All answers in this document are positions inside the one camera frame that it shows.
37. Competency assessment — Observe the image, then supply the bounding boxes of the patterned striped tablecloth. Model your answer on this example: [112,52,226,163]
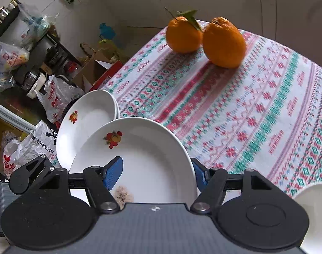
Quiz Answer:
[51,20,322,199]

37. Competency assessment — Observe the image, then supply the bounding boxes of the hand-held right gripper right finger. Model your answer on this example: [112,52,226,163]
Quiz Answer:
[190,158,272,213]

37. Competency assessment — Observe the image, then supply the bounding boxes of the stainless steel cup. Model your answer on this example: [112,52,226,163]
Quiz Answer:
[21,69,47,98]

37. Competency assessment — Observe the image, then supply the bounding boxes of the bumpy orange without leaf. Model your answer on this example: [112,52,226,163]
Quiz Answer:
[202,17,247,68]

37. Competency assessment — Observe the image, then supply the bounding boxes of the yellow green bag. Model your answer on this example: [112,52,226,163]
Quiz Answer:
[97,39,123,59]

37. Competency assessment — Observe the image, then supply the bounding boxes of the open brown cardboard box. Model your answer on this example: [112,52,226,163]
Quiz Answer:
[80,50,115,92]

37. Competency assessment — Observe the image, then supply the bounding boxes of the black storage rack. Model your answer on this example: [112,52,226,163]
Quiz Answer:
[0,4,83,106]

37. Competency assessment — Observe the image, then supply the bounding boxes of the white plate two flower prints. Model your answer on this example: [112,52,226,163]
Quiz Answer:
[69,117,198,209]

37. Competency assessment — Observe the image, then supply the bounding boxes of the plastic bag of snacks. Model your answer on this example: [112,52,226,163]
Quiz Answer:
[0,40,30,93]

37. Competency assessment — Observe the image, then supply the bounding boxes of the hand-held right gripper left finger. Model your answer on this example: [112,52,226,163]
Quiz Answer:
[45,157,123,214]

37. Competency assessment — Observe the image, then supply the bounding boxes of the black pot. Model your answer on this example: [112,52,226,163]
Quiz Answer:
[46,44,70,66]

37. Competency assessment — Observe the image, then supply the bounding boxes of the orange with green leaf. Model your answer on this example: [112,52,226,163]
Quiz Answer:
[163,7,204,54]

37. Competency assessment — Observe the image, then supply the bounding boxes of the red lidded jar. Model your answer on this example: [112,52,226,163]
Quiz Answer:
[66,61,81,74]

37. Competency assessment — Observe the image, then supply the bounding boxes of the white plate one flower print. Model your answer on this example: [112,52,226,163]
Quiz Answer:
[108,91,121,121]
[56,89,118,171]

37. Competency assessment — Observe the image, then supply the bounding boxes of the clear plastic bag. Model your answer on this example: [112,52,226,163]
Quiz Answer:
[17,3,51,51]

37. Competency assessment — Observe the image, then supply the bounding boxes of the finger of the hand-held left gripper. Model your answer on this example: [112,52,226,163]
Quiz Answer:
[9,154,56,195]

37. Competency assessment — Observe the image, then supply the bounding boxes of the red cardboard box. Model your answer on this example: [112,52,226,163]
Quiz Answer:
[90,60,124,92]

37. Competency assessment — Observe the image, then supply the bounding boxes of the white red plastic bag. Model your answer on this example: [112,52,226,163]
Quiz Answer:
[36,75,85,123]

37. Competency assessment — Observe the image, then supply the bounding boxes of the white printed plastic bag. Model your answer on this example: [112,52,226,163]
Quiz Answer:
[2,120,58,182]

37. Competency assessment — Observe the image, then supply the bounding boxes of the white ceramic bowl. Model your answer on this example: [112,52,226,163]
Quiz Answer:
[293,182,322,254]

